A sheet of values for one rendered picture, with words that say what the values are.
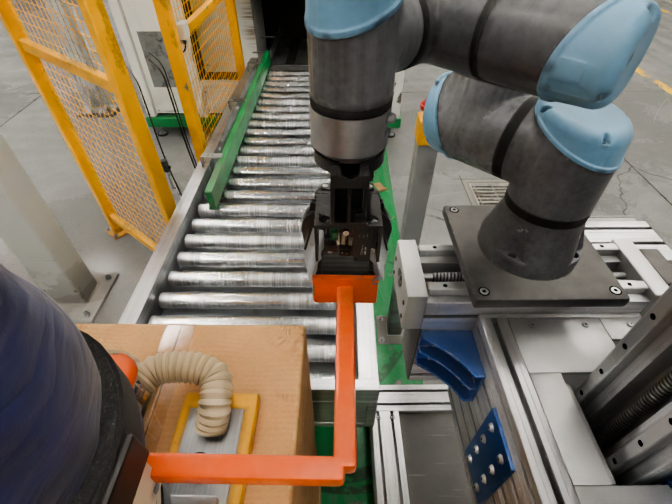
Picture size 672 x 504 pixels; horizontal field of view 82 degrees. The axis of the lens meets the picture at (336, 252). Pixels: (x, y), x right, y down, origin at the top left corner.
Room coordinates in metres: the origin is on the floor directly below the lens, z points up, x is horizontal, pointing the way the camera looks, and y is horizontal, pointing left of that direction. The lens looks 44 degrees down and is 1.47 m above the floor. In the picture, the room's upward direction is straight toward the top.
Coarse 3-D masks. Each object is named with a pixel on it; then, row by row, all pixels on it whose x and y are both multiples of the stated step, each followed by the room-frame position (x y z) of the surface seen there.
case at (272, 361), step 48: (96, 336) 0.35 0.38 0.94; (144, 336) 0.35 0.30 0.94; (192, 336) 0.35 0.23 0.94; (240, 336) 0.35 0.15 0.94; (288, 336) 0.35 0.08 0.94; (192, 384) 0.27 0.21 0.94; (240, 384) 0.27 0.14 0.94; (288, 384) 0.27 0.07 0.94; (144, 432) 0.20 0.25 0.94; (288, 432) 0.20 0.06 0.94
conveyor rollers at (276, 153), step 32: (288, 96) 2.27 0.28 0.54; (256, 128) 1.91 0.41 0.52; (288, 128) 1.91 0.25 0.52; (256, 160) 1.55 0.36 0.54; (288, 160) 1.55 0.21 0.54; (224, 192) 1.30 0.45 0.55; (256, 192) 1.30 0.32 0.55; (288, 192) 1.30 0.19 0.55; (192, 224) 1.11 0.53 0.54; (224, 224) 1.10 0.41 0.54; (256, 224) 1.10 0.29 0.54; (288, 224) 1.10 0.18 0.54; (192, 256) 0.93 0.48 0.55; (224, 256) 0.93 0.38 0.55; (256, 256) 0.93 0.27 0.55; (288, 256) 0.93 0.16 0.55; (160, 320) 0.67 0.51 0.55; (192, 320) 0.67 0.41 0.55; (224, 320) 0.67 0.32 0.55; (256, 320) 0.67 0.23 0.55; (288, 320) 0.67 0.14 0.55; (320, 320) 0.67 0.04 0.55; (320, 352) 0.57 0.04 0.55
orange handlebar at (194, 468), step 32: (352, 288) 0.33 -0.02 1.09; (352, 320) 0.28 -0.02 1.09; (352, 352) 0.24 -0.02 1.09; (352, 384) 0.20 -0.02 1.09; (352, 416) 0.16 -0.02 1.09; (352, 448) 0.13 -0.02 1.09; (160, 480) 0.11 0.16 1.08; (192, 480) 0.11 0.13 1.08; (224, 480) 0.11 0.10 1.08; (256, 480) 0.11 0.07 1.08; (288, 480) 0.11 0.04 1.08; (320, 480) 0.11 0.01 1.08
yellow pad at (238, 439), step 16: (192, 400) 0.24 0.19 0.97; (240, 400) 0.24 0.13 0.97; (256, 400) 0.24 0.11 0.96; (192, 416) 0.21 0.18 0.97; (240, 416) 0.21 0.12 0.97; (256, 416) 0.22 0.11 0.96; (176, 432) 0.19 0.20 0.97; (192, 432) 0.19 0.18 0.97; (240, 432) 0.19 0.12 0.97; (176, 448) 0.18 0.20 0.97; (192, 448) 0.17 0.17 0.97; (208, 448) 0.17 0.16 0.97; (224, 448) 0.17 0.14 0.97; (240, 448) 0.18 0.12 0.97; (224, 496) 0.12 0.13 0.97; (240, 496) 0.12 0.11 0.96
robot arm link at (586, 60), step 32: (512, 0) 0.34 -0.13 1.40; (544, 0) 0.33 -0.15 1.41; (576, 0) 0.32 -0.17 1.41; (608, 0) 0.31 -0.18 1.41; (640, 0) 0.30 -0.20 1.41; (480, 32) 0.34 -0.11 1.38; (512, 32) 0.33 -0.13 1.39; (544, 32) 0.31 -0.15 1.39; (576, 32) 0.30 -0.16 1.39; (608, 32) 0.29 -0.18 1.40; (640, 32) 0.28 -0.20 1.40; (480, 64) 0.34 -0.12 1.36; (512, 64) 0.32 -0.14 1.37; (544, 64) 0.30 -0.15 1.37; (576, 64) 0.29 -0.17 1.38; (608, 64) 0.28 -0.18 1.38; (544, 96) 0.31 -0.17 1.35; (576, 96) 0.29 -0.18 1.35; (608, 96) 0.28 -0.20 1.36
